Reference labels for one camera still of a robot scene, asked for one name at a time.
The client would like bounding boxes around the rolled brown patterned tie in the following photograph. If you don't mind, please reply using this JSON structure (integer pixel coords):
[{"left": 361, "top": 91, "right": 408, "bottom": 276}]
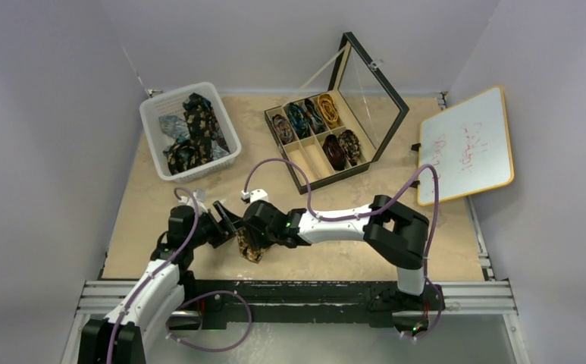
[{"left": 272, "top": 114, "right": 295, "bottom": 145}]

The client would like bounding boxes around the black tie organizer box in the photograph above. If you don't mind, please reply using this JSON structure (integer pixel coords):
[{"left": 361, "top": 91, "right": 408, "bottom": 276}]
[{"left": 264, "top": 32, "right": 409, "bottom": 194}]

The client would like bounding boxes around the aluminium frame rail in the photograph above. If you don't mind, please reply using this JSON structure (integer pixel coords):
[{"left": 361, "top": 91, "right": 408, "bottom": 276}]
[{"left": 77, "top": 280, "right": 515, "bottom": 315}]

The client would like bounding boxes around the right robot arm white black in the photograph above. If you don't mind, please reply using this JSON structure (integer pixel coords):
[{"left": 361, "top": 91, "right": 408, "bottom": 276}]
[{"left": 237, "top": 195, "right": 430, "bottom": 309}]

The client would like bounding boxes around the rolled dark red tie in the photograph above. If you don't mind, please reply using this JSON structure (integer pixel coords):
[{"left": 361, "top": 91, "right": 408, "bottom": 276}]
[{"left": 322, "top": 134, "right": 346, "bottom": 171}]

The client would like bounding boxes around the white plastic basket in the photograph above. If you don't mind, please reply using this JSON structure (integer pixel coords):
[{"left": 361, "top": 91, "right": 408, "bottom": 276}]
[{"left": 139, "top": 82, "right": 242, "bottom": 182}]

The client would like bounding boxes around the yellow framed whiteboard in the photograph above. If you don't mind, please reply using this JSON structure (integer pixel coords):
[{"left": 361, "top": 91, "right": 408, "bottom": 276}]
[{"left": 417, "top": 86, "right": 515, "bottom": 206}]

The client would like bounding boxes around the rolled brown dotted tie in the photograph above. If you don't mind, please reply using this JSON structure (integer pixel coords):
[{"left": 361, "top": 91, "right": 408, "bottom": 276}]
[{"left": 337, "top": 129, "right": 361, "bottom": 166}]

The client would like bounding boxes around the rolled dark grey tie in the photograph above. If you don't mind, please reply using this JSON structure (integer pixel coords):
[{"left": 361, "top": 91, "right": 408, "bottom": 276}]
[{"left": 303, "top": 98, "right": 327, "bottom": 133}]

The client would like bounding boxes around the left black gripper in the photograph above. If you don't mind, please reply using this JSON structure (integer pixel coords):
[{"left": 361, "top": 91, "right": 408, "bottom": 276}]
[{"left": 186, "top": 202, "right": 245, "bottom": 249}]

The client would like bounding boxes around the rolled blue tie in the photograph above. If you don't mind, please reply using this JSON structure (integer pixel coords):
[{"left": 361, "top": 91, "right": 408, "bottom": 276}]
[{"left": 286, "top": 102, "right": 311, "bottom": 139}]

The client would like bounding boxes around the black floral tie in basket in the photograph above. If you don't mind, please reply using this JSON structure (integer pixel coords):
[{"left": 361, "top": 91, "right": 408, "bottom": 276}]
[{"left": 163, "top": 93, "right": 230, "bottom": 174}]

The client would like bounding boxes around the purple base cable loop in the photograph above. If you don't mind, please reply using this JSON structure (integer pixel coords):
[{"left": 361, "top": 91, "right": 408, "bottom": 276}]
[{"left": 165, "top": 289, "right": 252, "bottom": 353}]

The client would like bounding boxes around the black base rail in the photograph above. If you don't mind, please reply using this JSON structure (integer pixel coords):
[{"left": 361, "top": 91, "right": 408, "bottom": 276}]
[{"left": 177, "top": 279, "right": 444, "bottom": 334}]

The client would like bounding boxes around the grey blue tie in basket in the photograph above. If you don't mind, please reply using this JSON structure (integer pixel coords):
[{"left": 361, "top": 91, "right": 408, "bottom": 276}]
[{"left": 158, "top": 115, "right": 190, "bottom": 141}]

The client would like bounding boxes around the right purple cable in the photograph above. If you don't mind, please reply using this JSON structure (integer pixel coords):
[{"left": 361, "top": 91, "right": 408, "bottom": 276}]
[{"left": 242, "top": 157, "right": 441, "bottom": 282}]

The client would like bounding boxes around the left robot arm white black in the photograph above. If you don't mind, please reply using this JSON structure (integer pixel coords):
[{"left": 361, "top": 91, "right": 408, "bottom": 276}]
[{"left": 77, "top": 202, "right": 243, "bottom": 363}]

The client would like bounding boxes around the rolled yellow tie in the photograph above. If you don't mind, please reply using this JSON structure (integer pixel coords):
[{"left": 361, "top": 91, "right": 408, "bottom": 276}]
[{"left": 317, "top": 93, "right": 340, "bottom": 129}]

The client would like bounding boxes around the paisley orange green tie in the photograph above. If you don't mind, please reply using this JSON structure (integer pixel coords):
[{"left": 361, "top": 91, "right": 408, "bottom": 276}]
[{"left": 237, "top": 227, "right": 274, "bottom": 264}]

